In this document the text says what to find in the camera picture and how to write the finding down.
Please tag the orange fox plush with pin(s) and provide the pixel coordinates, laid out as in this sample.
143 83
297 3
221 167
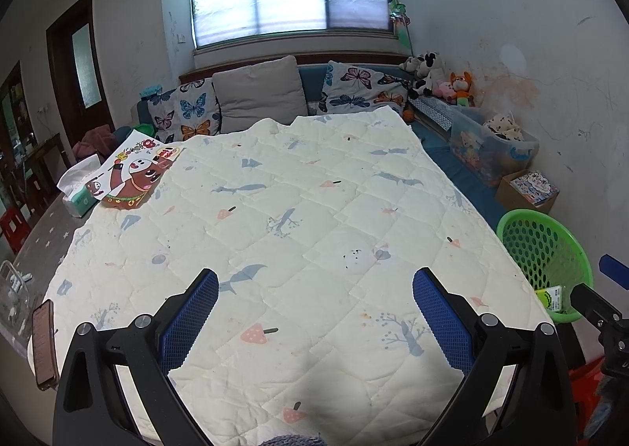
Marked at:
462 88

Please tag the large butterfly print pillow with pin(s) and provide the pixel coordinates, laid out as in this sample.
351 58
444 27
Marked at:
363 87

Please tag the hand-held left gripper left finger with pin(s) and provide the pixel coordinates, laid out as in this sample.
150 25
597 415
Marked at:
191 318

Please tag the maroon cloth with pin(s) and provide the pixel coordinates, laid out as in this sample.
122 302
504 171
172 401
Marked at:
93 141

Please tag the beige plush toy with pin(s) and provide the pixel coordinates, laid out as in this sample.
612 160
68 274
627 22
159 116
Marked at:
409 65

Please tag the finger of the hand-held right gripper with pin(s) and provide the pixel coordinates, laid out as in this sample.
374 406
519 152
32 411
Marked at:
616 271
594 303

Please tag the white quilted blanket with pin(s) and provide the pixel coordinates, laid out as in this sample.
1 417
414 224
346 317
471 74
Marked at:
304 210

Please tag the dark wooden cabinet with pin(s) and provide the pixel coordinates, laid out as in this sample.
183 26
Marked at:
17 141

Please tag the brown case smartphone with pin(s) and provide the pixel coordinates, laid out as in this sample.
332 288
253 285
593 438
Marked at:
45 345

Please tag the green toy pinwheel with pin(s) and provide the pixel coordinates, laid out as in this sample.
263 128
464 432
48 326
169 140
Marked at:
400 23

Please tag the person's left hand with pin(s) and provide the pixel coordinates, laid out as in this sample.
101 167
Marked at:
295 441

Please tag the long grey patterned box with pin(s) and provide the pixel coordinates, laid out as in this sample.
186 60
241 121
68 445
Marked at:
432 113

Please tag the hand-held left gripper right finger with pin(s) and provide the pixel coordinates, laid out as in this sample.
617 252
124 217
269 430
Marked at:
442 321

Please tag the dark wooden door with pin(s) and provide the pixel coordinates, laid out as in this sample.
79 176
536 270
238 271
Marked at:
78 68

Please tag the colourful printed book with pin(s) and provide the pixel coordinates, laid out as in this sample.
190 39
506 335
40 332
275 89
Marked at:
535 188

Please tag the clear plastic storage bin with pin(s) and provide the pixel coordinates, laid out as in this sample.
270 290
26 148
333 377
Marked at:
484 156

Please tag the spotted cream cloth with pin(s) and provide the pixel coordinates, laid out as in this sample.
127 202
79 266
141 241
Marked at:
503 127

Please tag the cardboard box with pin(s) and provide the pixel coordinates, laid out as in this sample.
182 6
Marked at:
511 203

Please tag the black white cow plush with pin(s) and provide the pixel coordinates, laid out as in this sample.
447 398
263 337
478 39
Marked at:
427 75

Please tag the small butterfly print pillow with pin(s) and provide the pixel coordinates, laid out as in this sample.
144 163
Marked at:
186 112

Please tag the red plastic stool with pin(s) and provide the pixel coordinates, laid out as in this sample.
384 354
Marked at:
14 230
585 402

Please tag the green plastic basin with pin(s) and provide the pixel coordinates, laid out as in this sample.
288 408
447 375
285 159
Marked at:
146 129

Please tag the small orange ball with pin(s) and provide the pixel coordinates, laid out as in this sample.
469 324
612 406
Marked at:
409 115

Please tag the grey metal rack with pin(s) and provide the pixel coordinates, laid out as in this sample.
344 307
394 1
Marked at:
14 298

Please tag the green plastic mesh basket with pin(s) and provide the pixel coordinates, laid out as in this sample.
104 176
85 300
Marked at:
540 249

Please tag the blue sofa bed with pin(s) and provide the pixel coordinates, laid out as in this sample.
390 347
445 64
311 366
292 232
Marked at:
442 156

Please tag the green tissue pack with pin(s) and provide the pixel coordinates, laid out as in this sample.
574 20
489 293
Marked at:
78 190

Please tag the grey cushion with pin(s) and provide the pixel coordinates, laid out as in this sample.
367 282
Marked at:
260 95

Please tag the pink plush toy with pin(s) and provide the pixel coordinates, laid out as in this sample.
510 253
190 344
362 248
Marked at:
444 91

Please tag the panda picture book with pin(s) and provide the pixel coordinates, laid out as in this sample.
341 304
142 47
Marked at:
137 171

